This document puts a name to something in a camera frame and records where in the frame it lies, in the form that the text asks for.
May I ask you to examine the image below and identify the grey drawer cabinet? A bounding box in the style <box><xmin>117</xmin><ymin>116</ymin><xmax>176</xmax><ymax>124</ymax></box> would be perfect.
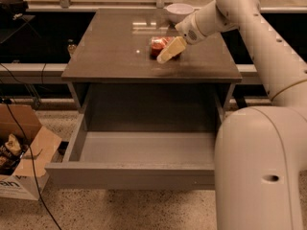
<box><xmin>62</xmin><ymin>9</ymin><xmax>241</xmax><ymax>132</ymax></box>

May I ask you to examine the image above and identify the black cable on floor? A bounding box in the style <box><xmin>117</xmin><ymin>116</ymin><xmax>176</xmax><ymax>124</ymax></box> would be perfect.
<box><xmin>0</xmin><ymin>97</ymin><xmax>63</xmax><ymax>230</ymax></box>

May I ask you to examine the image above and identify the red crushed coke can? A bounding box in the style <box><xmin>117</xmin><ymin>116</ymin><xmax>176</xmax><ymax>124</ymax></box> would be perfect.
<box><xmin>150</xmin><ymin>36</ymin><xmax>173</xmax><ymax>58</ymax></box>

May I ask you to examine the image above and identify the black bag on shelf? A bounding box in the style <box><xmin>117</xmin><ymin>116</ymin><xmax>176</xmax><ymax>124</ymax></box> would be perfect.
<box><xmin>0</xmin><ymin>0</ymin><xmax>29</xmax><ymax>23</ymax></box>

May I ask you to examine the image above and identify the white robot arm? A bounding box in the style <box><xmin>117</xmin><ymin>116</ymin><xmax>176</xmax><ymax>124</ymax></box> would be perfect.
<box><xmin>176</xmin><ymin>0</ymin><xmax>307</xmax><ymax>230</ymax></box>

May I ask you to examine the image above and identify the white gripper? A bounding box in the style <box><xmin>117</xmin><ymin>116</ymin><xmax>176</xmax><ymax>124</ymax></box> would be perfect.
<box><xmin>156</xmin><ymin>12</ymin><xmax>206</xmax><ymax>64</ymax></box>

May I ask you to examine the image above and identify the white ceramic bowl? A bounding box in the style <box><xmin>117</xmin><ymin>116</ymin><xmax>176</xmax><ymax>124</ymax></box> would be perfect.
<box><xmin>165</xmin><ymin>3</ymin><xmax>194</xmax><ymax>24</ymax></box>

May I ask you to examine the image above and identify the open grey top drawer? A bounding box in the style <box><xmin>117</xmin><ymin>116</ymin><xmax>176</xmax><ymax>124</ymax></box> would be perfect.
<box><xmin>46</xmin><ymin>115</ymin><xmax>217</xmax><ymax>190</ymax></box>

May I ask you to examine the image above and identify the cardboard box with snacks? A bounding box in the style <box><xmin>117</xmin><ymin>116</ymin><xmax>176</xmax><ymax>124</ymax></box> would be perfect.
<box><xmin>0</xmin><ymin>103</ymin><xmax>61</xmax><ymax>200</ymax></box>

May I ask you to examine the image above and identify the small glass bottle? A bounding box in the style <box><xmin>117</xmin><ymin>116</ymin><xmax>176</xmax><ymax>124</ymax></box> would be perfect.
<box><xmin>67</xmin><ymin>39</ymin><xmax>77</xmax><ymax>57</ymax></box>

